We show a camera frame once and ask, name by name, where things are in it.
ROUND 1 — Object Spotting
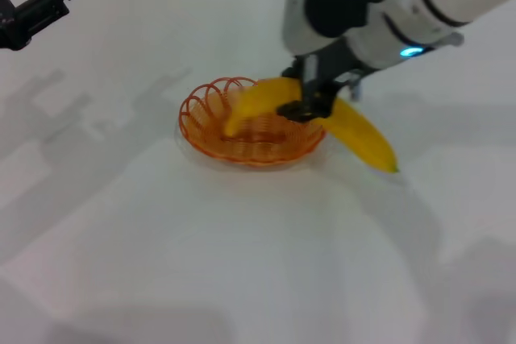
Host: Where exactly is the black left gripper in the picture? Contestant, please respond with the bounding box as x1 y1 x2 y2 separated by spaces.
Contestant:
0 0 85 52

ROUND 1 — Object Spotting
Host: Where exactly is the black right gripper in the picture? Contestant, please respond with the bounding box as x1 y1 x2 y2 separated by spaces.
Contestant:
277 37 364 122

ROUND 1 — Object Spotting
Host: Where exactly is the yellow banana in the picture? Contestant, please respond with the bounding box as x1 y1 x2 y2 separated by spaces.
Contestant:
223 77 401 174

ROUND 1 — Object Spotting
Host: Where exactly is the orange woven plastic basket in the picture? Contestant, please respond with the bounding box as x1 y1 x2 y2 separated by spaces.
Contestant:
177 76 327 169

